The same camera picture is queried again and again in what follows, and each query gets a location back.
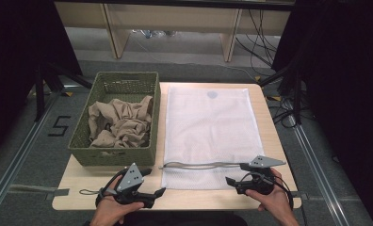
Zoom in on black curtain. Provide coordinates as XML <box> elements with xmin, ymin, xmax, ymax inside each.
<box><xmin>0</xmin><ymin>0</ymin><xmax>84</xmax><ymax>164</ymax></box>
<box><xmin>271</xmin><ymin>0</ymin><xmax>373</xmax><ymax>226</ymax></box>

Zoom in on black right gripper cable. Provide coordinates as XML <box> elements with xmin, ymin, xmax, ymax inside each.
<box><xmin>240</xmin><ymin>170</ymin><xmax>295</xmax><ymax>211</ymax></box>

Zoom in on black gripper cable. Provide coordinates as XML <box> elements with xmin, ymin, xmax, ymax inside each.
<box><xmin>240</xmin><ymin>170</ymin><xmax>295</xmax><ymax>211</ymax></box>
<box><xmin>95</xmin><ymin>168</ymin><xmax>130</xmax><ymax>207</ymax></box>

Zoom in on white mesh laundry bag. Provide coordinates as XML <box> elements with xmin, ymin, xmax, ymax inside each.
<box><xmin>160</xmin><ymin>86</ymin><xmax>266</xmax><ymax>191</ymax></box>

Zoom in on black metal stand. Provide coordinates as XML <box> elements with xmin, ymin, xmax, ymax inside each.
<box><xmin>257</xmin><ymin>61</ymin><xmax>304</xmax><ymax>125</ymax></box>
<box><xmin>33</xmin><ymin>60</ymin><xmax>93</xmax><ymax>122</ymax></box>

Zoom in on person's right hand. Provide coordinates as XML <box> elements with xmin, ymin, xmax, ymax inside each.
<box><xmin>245</xmin><ymin>167</ymin><xmax>294</xmax><ymax>224</ymax></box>

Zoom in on grey floor tape strip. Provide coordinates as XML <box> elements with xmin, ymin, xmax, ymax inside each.
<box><xmin>0</xmin><ymin>183</ymin><xmax>71</xmax><ymax>201</ymax></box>
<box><xmin>286</xmin><ymin>190</ymin><xmax>360</xmax><ymax>202</ymax></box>

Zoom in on grey drawstring cord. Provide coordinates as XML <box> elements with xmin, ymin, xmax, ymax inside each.
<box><xmin>158</xmin><ymin>161</ymin><xmax>243</xmax><ymax>170</ymax></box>

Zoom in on person's dark clothing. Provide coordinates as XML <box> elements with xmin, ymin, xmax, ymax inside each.
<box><xmin>118</xmin><ymin>210</ymin><xmax>249</xmax><ymax>226</ymax></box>

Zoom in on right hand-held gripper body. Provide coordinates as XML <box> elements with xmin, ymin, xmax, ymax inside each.
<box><xmin>234</xmin><ymin>155</ymin><xmax>286</xmax><ymax>196</ymax></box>

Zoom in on metal floor rail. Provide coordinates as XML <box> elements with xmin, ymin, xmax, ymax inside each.
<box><xmin>0</xmin><ymin>93</ymin><xmax>62</xmax><ymax>218</ymax></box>
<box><xmin>287</xmin><ymin>113</ymin><xmax>352</xmax><ymax>226</ymax></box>

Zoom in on person's left hand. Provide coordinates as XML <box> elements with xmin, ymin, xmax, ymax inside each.
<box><xmin>89</xmin><ymin>184</ymin><xmax>145</xmax><ymax>226</ymax></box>

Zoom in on thin grey cord loop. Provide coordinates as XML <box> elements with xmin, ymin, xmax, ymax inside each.
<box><xmin>78</xmin><ymin>188</ymin><xmax>103</xmax><ymax>196</ymax></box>

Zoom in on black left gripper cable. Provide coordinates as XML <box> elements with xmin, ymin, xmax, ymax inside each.
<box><xmin>95</xmin><ymin>168</ymin><xmax>130</xmax><ymax>207</ymax></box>

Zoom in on green woven basket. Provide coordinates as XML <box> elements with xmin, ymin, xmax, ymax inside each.
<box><xmin>67</xmin><ymin>71</ymin><xmax>161</xmax><ymax>168</ymax></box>

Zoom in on beige garment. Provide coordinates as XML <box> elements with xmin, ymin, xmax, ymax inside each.
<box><xmin>88</xmin><ymin>95</ymin><xmax>154</xmax><ymax>149</ymax></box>

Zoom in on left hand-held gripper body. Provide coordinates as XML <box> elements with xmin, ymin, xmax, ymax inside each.
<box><xmin>95</xmin><ymin>162</ymin><xmax>154</xmax><ymax>209</ymax></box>

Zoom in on beige wooden desk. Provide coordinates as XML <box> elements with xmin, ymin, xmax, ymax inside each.
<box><xmin>54</xmin><ymin>1</ymin><xmax>291</xmax><ymax>63</ymax></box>

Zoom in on black floor cables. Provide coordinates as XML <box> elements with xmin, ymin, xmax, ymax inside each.
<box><xmin>267</xmin><ymin>96</ymin><xmax>316</xmax><ymax>130</ymax></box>

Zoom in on black hanging cables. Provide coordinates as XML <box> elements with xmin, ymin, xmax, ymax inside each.
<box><xmin>235</xmin><ymin>8</ymin><xmax>279</xmax><ymax>69</ymax></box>

